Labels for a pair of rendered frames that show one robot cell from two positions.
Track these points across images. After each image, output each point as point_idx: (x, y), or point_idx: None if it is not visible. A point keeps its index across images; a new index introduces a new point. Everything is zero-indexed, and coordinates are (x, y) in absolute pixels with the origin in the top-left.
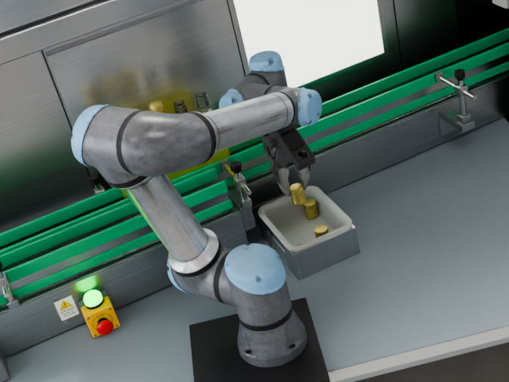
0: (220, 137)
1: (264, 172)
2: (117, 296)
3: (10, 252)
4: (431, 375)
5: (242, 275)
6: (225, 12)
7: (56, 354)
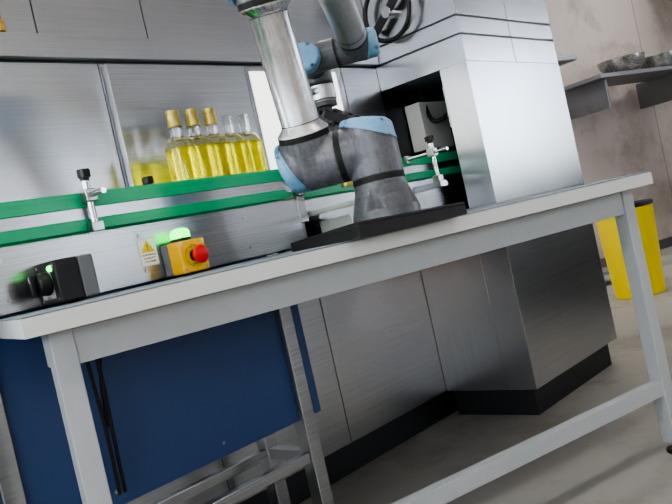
0: None
1: None
2: None
3: None
4: (460, 459)
5: (366, 116)
6: (244, 82)
7: (146, 285)
